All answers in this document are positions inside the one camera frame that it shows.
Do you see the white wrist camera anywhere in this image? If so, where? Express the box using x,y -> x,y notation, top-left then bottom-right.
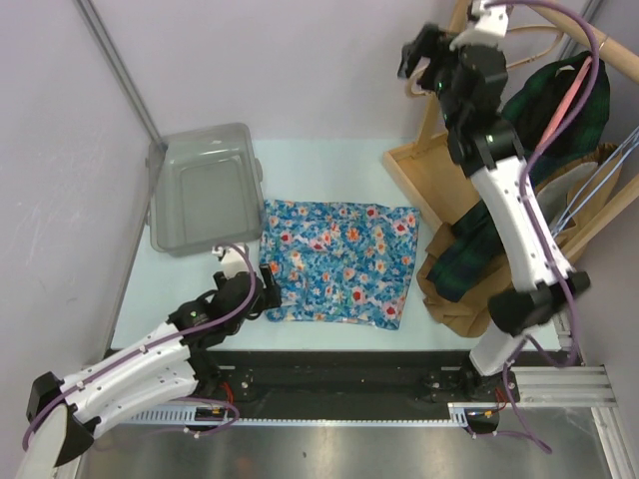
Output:
212,243 -> 250,278
449,1 -> 509,51

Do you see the blue floral garment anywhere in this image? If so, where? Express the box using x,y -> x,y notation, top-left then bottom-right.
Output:
260,200 -> 418,330

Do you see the dark green garment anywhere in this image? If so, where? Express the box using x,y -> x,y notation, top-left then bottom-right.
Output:
425,51 -> 610,302

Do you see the beige wooden hanger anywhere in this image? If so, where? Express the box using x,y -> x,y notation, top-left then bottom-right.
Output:
406,24 -> 565,100

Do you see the light blue wire hanger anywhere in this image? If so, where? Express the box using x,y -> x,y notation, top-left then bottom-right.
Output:
551,128 -> 638,238

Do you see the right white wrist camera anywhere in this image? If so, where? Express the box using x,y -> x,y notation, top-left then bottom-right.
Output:
449,1 -> 509,51

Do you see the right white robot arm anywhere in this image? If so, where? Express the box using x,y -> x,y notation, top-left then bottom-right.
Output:
397,24 -> 590,400

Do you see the pink plastic hanger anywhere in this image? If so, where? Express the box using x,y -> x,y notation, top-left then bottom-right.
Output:
539,56 -> 592,145

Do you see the wooden clothes rack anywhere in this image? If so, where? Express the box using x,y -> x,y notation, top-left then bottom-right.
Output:
383,1 -> 638,255

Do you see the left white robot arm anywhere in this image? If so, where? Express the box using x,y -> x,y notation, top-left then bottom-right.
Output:
22,264 -> 282,466

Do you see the grey plastic bin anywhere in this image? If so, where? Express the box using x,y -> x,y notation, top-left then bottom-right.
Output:
147,123 -> 266,256

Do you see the white slotted cable duct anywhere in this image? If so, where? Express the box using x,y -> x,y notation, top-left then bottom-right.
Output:
119,402 -> 473,428

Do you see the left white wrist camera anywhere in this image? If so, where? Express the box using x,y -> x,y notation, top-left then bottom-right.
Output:
212,243 -> 250,278

